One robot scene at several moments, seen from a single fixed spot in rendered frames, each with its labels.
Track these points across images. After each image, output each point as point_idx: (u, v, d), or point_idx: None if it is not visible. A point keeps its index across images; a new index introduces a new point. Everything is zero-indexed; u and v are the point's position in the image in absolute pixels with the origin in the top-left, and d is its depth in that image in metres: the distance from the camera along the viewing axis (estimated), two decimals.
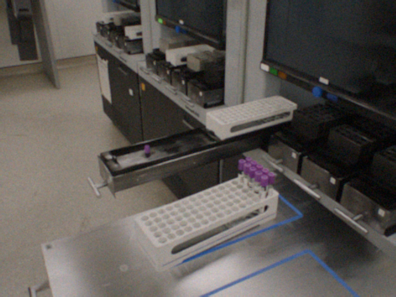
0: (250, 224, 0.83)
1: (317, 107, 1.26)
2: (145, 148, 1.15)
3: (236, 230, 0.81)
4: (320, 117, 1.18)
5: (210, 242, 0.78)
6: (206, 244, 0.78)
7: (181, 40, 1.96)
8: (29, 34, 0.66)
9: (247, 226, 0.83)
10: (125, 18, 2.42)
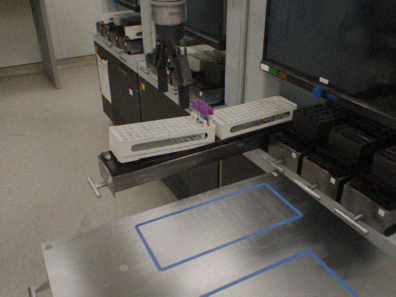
0: (192, 145, 1.15)
1: (317, 107, 1.26)
2: None
3: (181, 146, 1.13)
4: (320, 117, 1.18)
5: (160, 150, 1.10)
6: (158, 151, 1.09)
7: (181, 40, 1.96)
8: (188, 94, 1.03)
9: (190, 145, 1.14)
10: (125, 18, 2.42)
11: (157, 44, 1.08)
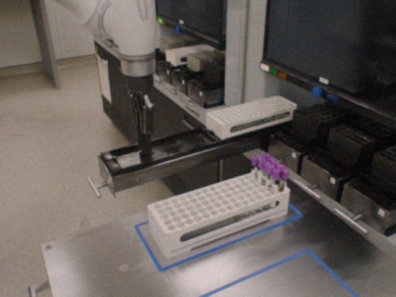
0: (260, 219, 0.85)
1: (317, 107, 1.26)
2: None
3: (245, 223, 0.83)
4: (320, 117, 1.18)
5: (218, 232, 0.80)
6: (215, 235, 0.80)
7: (181, 40, 1.96)
8: None
9: (257, 219, 0.84)
10: None
11: (152, 107, 1.05)
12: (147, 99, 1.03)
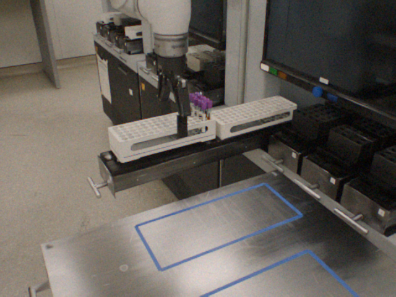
0: (193, 140, 1.14)
1: (317, 107, 1.26)
2: None
3: (182, 142, 1.12)
4: (320, 117, 1.18)
5: (160, 146, 1.09)
6: (158, 148, 1.09)
7: None
8: (186, 124, 1.08)
9: (191, 140, 1.13)
10: (125, 18, 2.42)
11: (159, 75, 1.11)
12: None
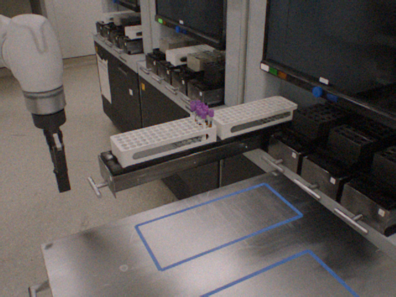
0: (194, 147, 1.15)
1: (317, 107, 1.26)
2: None
3: (183, 150, 1.14)
4: (320, 117, 1.18)
5: (162, 154, 1.11)
6: (159, 156, 1.10)
7: (181, 40, 1.96)
8: None
9: (192, 148, 1.15)
10: (125, 18, 2.42)
11: (63, 146, 0.95)
12: (57, 138, 0.94)
